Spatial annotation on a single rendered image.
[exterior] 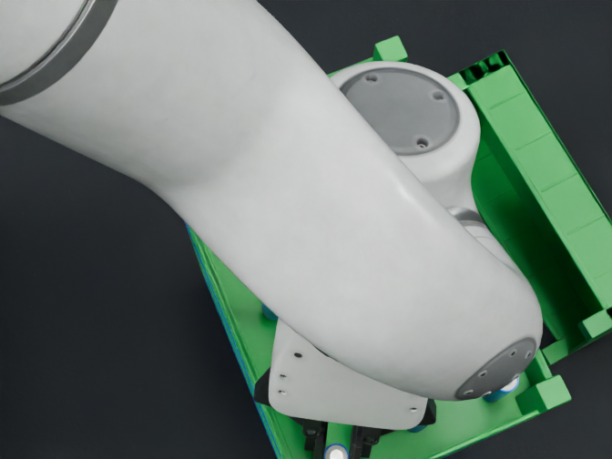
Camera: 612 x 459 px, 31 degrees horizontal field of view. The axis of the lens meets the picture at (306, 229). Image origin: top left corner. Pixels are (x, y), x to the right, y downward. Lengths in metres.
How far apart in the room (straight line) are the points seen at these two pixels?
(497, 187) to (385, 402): 0.67
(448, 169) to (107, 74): 0.20
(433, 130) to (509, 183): 0.81
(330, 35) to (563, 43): 0.29
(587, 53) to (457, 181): 0.90
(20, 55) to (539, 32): 1.11
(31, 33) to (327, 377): 0.38
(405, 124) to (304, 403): 0.24
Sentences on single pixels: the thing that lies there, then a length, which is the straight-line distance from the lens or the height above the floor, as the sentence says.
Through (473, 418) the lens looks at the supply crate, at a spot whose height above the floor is 0.40.
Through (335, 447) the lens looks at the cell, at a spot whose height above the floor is 0.47.
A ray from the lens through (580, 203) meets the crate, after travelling 1.14.
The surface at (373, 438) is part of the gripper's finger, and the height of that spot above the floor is 0.50.
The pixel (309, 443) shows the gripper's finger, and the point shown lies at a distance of 0.78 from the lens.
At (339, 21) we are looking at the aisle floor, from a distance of 1.40.
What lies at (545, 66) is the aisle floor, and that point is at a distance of 1.41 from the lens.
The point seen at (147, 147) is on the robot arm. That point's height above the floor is 0.88.
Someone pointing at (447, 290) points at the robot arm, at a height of 0.81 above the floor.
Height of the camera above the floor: 1.26
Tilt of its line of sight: 75 degrees down
